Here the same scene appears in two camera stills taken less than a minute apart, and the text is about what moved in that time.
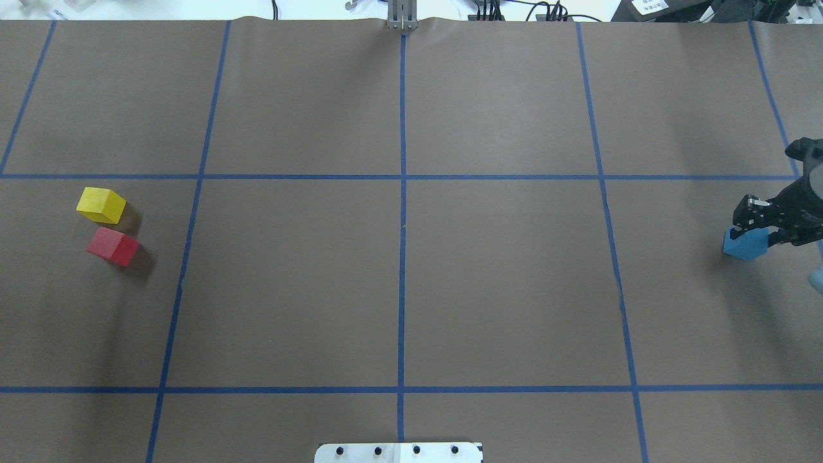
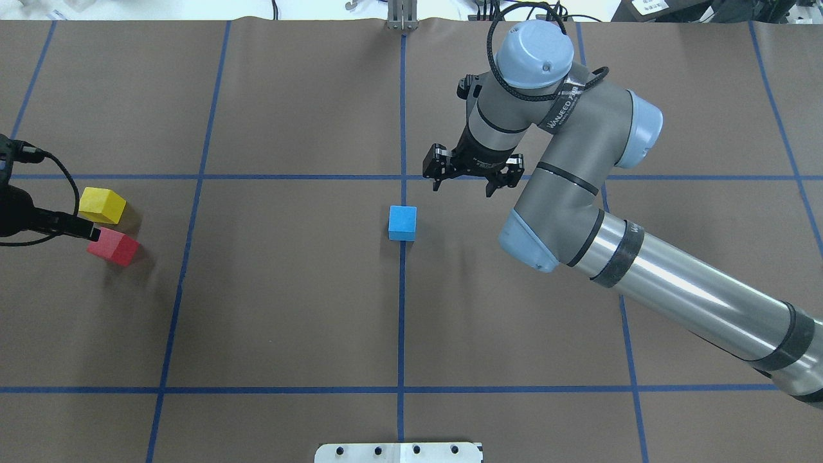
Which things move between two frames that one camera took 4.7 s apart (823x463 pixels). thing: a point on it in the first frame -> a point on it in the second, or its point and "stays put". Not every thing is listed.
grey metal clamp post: [402, 15] stays put
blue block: [749, 245] -> [402, 222]
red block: [117, 246] stays put
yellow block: [101, 204] stays put
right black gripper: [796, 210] -> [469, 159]
